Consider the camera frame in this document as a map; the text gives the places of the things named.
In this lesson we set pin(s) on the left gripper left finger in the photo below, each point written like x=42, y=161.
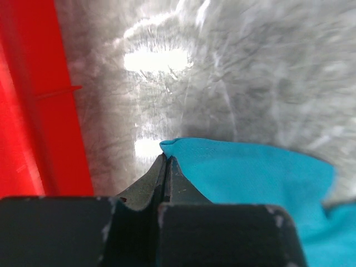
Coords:
x=142, y=192

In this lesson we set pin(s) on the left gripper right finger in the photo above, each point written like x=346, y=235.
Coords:
x=179, y=190

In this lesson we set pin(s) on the red plastic bin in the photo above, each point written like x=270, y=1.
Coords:
x=42, y=151

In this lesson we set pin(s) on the teal t shirt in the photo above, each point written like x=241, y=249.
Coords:
x=243, y=173

